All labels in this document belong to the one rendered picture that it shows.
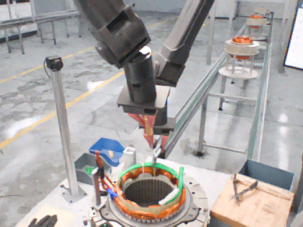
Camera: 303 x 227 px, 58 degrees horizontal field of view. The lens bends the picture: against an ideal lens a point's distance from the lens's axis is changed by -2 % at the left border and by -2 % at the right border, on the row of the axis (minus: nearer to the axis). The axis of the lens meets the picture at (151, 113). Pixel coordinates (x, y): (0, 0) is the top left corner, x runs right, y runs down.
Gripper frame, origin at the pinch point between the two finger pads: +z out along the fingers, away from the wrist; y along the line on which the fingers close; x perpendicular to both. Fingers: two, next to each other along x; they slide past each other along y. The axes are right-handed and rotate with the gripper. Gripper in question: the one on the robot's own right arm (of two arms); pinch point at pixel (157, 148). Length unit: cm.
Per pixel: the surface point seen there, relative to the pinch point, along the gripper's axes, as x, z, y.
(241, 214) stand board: 12.4, 10.9, -25.1
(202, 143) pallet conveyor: -173, 105, -15
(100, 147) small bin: -51, 38, 41
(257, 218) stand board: 12.9, 10.9, -29.2
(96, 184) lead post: 20.0, -0.9, 12.1
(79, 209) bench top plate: -7, 39, 34
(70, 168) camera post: -13.8, 23.7, 39.2
